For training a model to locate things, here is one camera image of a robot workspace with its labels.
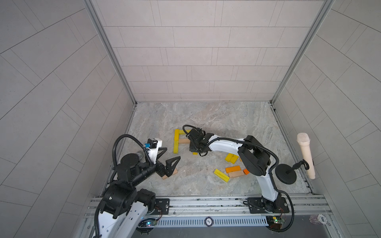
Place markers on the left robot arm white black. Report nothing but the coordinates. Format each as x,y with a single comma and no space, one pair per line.
123,208

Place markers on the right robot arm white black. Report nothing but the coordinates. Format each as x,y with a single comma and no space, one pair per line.
257,159

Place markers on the yellow block pair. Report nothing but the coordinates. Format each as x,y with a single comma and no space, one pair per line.
234,159
229,157

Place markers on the circuit board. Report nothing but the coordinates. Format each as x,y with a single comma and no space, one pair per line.
275,222
148,223

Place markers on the beige cylinder post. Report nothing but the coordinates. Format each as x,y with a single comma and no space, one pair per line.
304,143

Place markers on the orange block middle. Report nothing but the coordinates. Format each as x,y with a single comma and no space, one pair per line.
232,169

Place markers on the natural wood block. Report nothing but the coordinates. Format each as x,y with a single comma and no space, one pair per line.
236,174
174,172
184,141

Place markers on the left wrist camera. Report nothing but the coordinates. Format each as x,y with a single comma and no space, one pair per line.
152,148

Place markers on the aluminium rail frame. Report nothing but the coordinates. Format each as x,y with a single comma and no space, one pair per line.
230,211

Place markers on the left circuit board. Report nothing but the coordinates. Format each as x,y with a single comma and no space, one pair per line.
148,223

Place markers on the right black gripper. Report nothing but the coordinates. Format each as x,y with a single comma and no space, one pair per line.
191,148

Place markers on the yellow block right pair inner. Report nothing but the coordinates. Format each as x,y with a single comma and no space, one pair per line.
229,157

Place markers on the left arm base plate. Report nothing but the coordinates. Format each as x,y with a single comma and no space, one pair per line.
161,206

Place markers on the yellow block right pair outer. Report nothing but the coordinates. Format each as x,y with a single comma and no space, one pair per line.
234,159

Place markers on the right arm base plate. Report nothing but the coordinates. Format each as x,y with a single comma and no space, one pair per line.
259,205

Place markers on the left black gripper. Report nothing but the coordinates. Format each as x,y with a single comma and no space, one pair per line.
161,172

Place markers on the right circuit board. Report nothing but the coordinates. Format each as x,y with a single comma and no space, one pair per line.
275,222

